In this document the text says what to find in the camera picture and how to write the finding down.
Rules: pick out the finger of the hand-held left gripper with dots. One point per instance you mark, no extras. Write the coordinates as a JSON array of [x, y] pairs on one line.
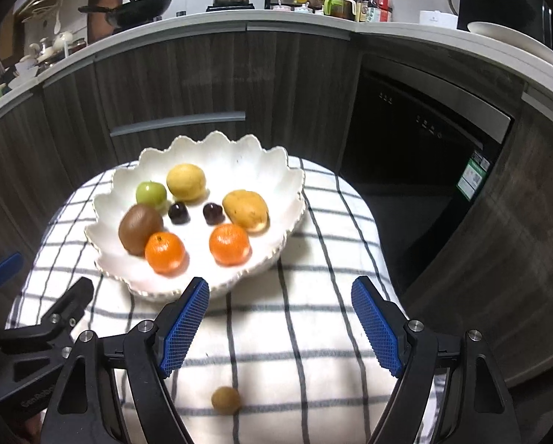
[[73, 300], [1, 270]]

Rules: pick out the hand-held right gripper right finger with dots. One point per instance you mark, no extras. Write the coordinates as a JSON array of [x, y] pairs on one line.
[[377, 328]]

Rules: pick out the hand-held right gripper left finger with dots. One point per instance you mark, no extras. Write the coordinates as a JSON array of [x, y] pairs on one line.
[[186, 328]]

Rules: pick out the orange mandarin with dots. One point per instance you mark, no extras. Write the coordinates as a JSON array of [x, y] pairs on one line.
[[165, 253], [230, 244]]

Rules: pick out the brown kiwi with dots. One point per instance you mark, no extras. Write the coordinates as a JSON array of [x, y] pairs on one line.
[[140, 229]]

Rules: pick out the yellow mango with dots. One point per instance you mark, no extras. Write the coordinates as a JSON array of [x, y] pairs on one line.
[[246, 210]]

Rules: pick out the small green apple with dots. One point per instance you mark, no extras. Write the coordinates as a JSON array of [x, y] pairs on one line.
[[150, 193]]

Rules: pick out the yellow lemon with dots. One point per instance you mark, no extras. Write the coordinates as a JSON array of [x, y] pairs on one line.
[[186, 182]]

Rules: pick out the white scalloped bowl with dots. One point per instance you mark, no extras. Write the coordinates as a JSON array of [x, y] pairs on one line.
[[239, 162]]

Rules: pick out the small brown round fruit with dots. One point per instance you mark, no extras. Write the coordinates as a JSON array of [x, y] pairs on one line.
[[226, 400]]

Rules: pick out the white checkered cloth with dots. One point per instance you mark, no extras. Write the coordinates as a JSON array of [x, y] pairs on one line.
[[281, 323]]

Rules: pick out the dark red cherry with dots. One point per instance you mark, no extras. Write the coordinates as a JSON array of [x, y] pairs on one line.
[[179, 213], [213, 213]]

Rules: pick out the black built-in dishwasher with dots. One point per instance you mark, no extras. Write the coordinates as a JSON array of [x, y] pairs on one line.
[[406, 157]]

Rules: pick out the green energy label sticker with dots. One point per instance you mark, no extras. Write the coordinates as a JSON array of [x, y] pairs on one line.
[[473, 175]]

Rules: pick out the white teapot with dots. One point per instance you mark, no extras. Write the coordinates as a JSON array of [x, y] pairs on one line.
[[62, 40]]

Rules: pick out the black wok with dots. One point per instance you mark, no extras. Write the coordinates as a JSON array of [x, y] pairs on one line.
[[137, 9]]

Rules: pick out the white box appliance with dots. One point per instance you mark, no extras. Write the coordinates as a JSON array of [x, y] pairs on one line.
[[438, 18]]

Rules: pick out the white plate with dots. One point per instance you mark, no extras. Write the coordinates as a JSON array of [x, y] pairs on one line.
[[507, 37]]

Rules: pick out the dark sauce bottle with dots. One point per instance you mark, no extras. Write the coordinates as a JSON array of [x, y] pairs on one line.
[[364, 7]]

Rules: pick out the green-lidded oil jug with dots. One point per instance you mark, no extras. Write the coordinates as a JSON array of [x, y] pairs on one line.
[[338, 7]]

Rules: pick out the black portable cooktop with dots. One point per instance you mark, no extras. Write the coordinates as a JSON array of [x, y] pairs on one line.
[[230, 7]]

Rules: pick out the black microwave oven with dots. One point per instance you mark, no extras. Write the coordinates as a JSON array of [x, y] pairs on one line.
[[503, 7]]

